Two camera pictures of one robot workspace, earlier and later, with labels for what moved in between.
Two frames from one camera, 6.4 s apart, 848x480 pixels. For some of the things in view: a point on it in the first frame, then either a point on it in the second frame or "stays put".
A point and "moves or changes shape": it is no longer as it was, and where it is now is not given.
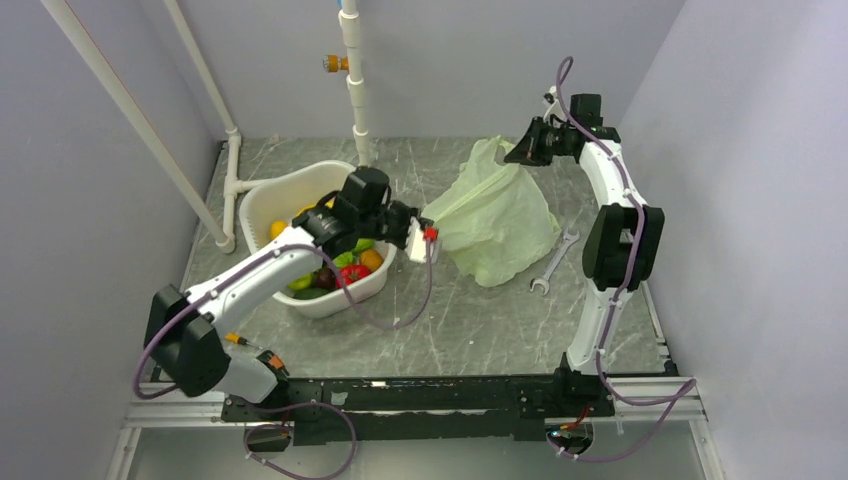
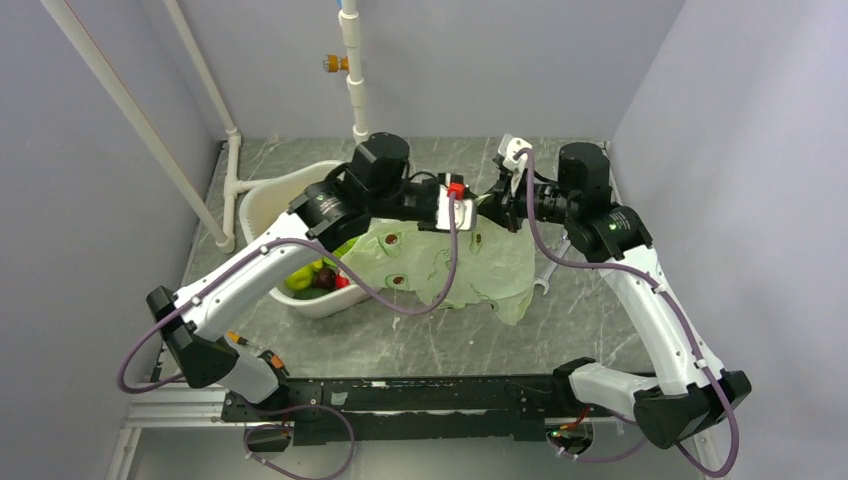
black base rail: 428,411 stays put
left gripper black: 408,213 -> 435,181
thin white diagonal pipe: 232,186 stays put
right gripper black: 529,151 -> 501,204
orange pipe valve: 332,63 stays put
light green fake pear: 301,282 stays put
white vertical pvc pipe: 350,17 stays put
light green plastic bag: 498,217 moves or changes shape
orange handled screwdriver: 235,338 stays put
